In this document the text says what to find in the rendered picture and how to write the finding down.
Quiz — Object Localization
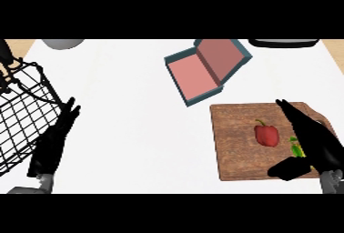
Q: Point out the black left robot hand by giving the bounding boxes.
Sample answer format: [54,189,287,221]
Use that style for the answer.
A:
[25,96,82,178]

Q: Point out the grey round bowl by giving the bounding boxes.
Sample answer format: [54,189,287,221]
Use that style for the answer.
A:
[39,39,85,51]

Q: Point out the yellow green pepper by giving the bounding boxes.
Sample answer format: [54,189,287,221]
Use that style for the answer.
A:
[287,136,308,159]

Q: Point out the black wire basket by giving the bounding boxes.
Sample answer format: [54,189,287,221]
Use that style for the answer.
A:
[0,39,67,177]

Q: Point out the teal and pink cardboard box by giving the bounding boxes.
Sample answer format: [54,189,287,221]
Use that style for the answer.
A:
[162,39,253,107]

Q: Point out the red bell pepper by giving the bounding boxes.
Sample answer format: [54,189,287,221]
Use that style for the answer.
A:
[252,118,280,148]

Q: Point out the brown wooden cutting board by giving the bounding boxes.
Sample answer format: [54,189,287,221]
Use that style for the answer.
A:
[208,102,338,182]

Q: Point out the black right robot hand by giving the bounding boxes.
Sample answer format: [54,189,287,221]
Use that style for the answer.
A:
[265,98,344,182]

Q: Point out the black flat appliance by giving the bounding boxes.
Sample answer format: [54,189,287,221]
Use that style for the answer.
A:
[246,39,321,49]

